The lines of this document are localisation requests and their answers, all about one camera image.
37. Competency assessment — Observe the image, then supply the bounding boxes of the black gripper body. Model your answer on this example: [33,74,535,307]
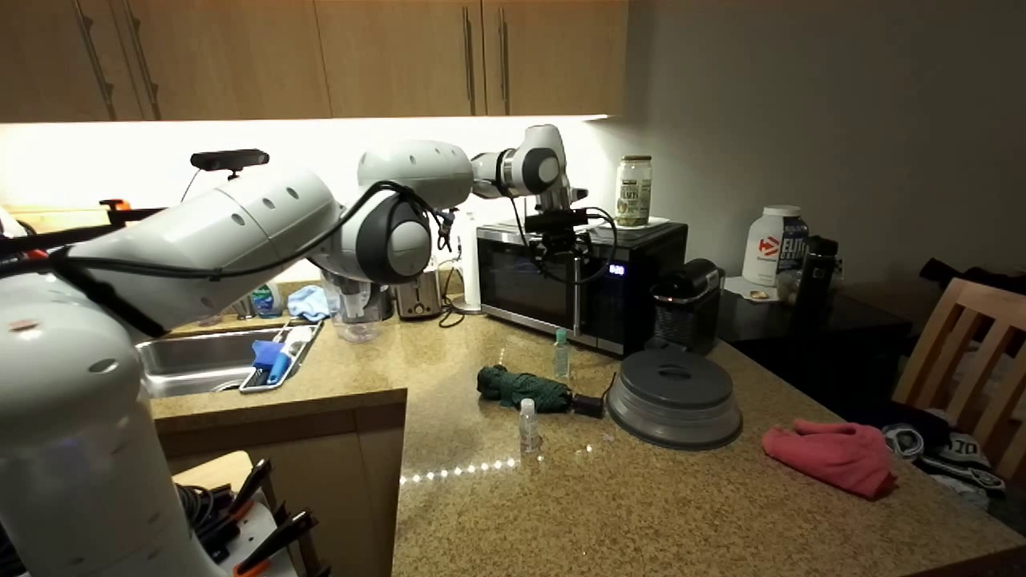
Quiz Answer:
[529,226,588,263]

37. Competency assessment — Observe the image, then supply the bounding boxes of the black steel microwave oven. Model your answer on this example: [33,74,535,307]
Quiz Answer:
[476,218,690,364]

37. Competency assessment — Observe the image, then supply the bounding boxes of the small green plastic bottle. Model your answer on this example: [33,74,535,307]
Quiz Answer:
[553,323,573,383]

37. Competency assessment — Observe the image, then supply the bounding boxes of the glass storage jar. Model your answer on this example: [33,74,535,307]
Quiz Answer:
[610,154,653,231]

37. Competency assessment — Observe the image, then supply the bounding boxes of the black pod coffee maker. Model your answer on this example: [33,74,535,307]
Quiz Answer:
[647,257,727,359]

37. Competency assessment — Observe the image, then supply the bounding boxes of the silver toaster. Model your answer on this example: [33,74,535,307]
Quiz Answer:
[393,271,449,323]

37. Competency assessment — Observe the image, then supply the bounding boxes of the small clear plastic bottle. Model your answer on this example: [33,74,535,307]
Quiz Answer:
[517,394,543,458]

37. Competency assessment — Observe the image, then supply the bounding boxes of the water filter pitcher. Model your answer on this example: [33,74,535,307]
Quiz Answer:
[319,266,393,343]

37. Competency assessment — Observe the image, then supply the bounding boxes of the white jug with red label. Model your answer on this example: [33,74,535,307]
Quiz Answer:
[738,206,805,292]

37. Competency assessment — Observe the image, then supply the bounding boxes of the dark drink bottle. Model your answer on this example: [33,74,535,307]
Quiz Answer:
[781,212,815,304]

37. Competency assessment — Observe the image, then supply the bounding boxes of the light blue cloth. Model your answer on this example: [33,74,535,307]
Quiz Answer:
[286,282,338,326]

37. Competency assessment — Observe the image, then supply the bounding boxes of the black tall bottle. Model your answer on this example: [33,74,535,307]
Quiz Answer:
[800,235,844,316]

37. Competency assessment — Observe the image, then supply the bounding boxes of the white sponge tray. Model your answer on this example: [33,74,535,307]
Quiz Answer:
[238,322,324,397]

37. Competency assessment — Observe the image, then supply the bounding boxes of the dark side table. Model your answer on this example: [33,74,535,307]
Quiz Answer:
[723,287,925,422]

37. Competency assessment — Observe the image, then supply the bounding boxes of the dish soap bottle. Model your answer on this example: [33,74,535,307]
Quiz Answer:
[248,282,278,322]

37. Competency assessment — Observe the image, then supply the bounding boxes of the blue sponge brush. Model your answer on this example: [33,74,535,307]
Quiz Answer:
[250,336,294,384]

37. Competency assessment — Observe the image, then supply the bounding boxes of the wooden counter base cabinet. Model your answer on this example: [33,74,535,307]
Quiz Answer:
[147,384,410,577]

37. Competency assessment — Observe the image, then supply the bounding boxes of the red cloth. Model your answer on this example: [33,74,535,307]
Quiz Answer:
[760,417,902,505]

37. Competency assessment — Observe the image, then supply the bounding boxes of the stainless steel sink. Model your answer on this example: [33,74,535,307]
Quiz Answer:
[136,323,286,403]

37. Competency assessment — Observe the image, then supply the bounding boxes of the wooden upper cabinets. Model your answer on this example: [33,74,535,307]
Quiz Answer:
[0,0,635,121]

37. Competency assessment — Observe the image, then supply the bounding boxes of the wooden slatted chair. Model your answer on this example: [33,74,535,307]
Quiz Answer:
[891,276,1026,486]

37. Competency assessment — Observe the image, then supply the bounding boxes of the wooden cart with black tools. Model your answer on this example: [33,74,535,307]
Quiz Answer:
[170,446,324,577]

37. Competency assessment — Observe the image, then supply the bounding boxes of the black and white bag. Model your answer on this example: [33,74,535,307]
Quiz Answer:
[880,421,1009,506]

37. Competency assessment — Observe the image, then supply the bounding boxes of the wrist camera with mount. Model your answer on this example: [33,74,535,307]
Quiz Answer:
[522,206,595,235]

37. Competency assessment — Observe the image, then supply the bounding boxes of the black stereo camera bar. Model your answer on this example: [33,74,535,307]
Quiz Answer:
[191,146,274,173]

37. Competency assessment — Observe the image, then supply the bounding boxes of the black camera stand with clamp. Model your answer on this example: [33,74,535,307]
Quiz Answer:
[0,197,166,263]

